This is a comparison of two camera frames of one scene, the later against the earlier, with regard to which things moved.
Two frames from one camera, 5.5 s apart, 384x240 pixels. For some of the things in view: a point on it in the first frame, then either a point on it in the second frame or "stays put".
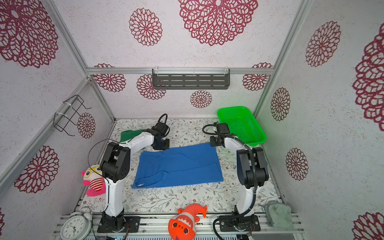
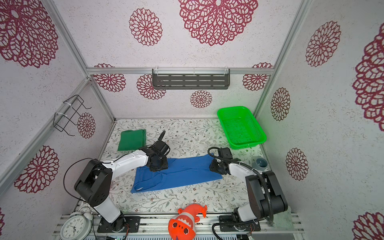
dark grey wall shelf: x=190 y=78 stays put
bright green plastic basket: x=243 y=123 stays put
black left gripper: x=167 y=145 -> x=165 y=165
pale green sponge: x=279 y=215 stays put
